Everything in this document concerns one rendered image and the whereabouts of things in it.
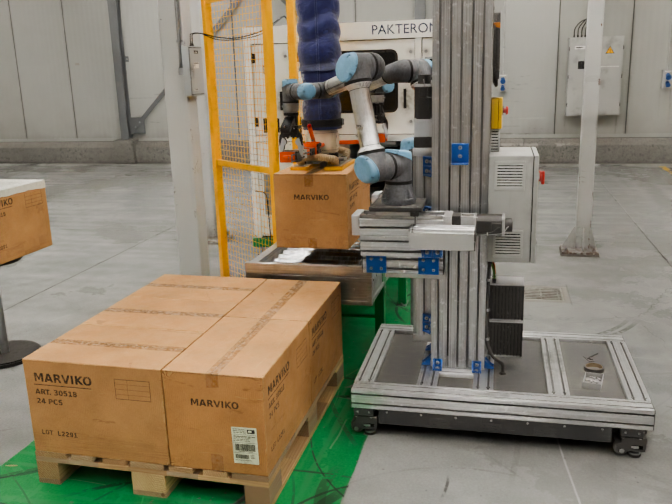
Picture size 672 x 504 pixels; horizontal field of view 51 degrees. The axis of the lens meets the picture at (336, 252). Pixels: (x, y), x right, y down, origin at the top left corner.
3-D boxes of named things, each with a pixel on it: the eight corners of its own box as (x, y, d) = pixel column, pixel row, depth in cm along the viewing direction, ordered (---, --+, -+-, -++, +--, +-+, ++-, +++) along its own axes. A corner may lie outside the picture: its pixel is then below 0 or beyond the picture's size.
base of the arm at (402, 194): (417, 199, 313) (417, 177, 310) (413, 206, 299) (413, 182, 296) (384, 199, 316) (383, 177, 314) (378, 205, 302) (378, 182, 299)
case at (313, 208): (307, 224, 440) (304, 159, 430) (370, 225, 431) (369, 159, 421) (276, 247, 384) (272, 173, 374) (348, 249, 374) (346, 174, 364)
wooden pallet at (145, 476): (173, 365, 404) (170, 341, 400) (344, 378, 380) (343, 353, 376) (39, 482, 291) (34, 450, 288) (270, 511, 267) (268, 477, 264)
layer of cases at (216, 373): (171, 342, 400) (164, 273, 390) (342, 353, 376) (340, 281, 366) (35, 450, 288) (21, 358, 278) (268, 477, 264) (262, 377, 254)
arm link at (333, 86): (394, 48, 299) (326, 80, 338) (375, 48, 293) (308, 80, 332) (399, 75, 300) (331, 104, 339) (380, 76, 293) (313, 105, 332)
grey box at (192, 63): (198, 95, 456) (194, 46, 449) (206, 94, 455) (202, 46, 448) (184, 96, 438) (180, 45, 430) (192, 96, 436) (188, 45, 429)
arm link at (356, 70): (400, 178, 295) (375, 48, 293) (373, 182, 286) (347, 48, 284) (381, 182, 305) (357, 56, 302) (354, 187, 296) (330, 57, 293)
